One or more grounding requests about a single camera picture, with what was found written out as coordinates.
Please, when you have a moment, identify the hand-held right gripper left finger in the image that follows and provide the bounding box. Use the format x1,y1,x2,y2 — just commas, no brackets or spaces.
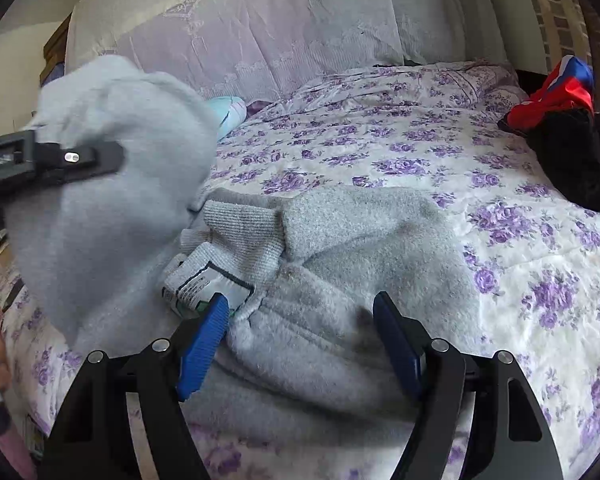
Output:
39,293,230,480

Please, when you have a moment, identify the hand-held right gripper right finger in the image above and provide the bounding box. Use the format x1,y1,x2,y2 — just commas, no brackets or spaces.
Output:
372,290,564,480

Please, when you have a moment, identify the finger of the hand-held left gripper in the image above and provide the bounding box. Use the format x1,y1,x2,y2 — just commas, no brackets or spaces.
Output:
34,141,127,184

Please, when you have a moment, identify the grey fleece sweatshirt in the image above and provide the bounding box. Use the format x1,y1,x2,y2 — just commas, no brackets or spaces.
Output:
2,55,487,441

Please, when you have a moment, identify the dark wooden furniture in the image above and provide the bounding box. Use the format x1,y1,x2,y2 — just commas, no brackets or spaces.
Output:
40,12,74,87

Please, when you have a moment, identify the turquoise pink floral quilt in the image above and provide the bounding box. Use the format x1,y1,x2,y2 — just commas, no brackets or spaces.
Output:
205,95,249,142

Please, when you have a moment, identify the purple floral bed sheet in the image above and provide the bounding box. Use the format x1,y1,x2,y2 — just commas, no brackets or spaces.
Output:
0,60,600,480

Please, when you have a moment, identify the black cloth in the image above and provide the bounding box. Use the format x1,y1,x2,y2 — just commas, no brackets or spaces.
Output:
497,105,600,213

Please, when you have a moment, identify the red and blue cloth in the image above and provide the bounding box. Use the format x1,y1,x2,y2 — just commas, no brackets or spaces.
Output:
507,55,596,129

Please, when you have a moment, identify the brick patterned curtain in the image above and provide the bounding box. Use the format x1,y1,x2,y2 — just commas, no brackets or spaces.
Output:
517,0,600,111

